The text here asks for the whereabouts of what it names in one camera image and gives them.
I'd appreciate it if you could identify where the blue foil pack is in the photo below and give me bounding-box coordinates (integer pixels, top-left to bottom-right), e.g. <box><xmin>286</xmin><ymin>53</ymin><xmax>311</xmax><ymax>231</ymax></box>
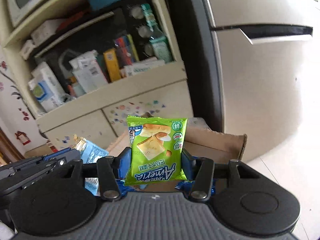
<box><xmin>116</xmin><ymin>154</ymin><xmax>217</xmax><ymax>198</ymax></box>

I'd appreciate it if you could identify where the light blue barcode snack pack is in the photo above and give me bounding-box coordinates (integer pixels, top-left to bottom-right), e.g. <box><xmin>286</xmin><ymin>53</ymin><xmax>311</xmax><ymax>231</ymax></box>
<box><xmin>72</xmin><ymin>134</ymin><xmax>109</xmax><ymax>196</ymax></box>

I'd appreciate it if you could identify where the green America snack pack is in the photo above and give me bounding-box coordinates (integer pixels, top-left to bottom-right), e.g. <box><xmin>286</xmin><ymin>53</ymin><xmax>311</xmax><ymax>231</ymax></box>
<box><xmin>125</xmin><ymin>115</ymin><xmax>188</xmax><ymax>186</ymax></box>

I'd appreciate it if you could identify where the cardboard milk box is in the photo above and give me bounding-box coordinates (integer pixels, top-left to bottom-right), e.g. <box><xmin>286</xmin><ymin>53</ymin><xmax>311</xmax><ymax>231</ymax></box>
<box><xmin>107</xmin><ymin>118</ymin><xmax>247</xmax><ymax>192</ymax></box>

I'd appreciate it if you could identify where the white blue tissue box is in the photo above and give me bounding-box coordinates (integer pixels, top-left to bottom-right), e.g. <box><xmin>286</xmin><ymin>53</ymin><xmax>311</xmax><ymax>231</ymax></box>
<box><xmin>28</xmin><ymin>62</ymin><xmax>66</xmax><ymax>112</ymax></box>

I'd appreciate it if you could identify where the white orange canister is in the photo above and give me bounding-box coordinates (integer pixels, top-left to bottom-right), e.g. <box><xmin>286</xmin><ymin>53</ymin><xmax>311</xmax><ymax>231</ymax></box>
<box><xmin>67</xmin><ymin>76</ymin><xmax>86</xmax><ymax>98</ymax></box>

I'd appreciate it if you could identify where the white barcode box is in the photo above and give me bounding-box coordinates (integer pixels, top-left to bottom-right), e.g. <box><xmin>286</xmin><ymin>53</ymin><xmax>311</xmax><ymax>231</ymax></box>
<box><xmin>69</xmin><ymin>50</ymin><xmax>108</xmax><ymax>93</ymax></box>

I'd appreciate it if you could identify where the yellow box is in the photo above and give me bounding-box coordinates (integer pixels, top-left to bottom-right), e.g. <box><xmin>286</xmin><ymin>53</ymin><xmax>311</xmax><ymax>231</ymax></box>
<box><xmin>103</xmin><ymin>48</ymin><xmax>121</xmax><ymax>82</ymax></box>

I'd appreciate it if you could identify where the white flat box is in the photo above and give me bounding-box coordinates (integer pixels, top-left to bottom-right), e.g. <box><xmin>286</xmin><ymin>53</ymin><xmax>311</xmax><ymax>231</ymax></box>
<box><xmin>120</xmin><ymin>57</ymin><xmax>165</xmax><ymax>78</ymax></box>

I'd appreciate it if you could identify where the coloured book stack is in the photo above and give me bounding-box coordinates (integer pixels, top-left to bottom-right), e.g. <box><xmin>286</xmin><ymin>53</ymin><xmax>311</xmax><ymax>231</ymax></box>
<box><xmin>114</xmin><ymin>34</ymin><xmax>139</xmax><ymax>67</ymax></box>

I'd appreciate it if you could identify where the cream sideboard cabinet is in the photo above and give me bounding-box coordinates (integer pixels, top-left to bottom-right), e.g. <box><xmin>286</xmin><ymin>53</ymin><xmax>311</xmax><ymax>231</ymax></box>
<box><xmin>1</xmin><ymin>0</ymin><xmax>193</xmax><ymax>149</ymax></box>

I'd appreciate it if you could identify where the green glass bottle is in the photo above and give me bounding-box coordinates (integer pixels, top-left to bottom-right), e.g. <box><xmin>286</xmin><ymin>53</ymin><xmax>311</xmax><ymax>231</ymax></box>
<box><xmin>141</xmin><ymin>3</ymin><xmax>173</xmax><ymax>63</ymax></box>

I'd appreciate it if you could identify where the wooden door frame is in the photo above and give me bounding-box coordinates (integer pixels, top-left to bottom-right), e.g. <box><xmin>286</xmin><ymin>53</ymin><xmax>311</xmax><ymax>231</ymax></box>
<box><xmin>0</xmin><ymin>129</ymin><xmax>25</xmax><ymax>164</ymax></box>

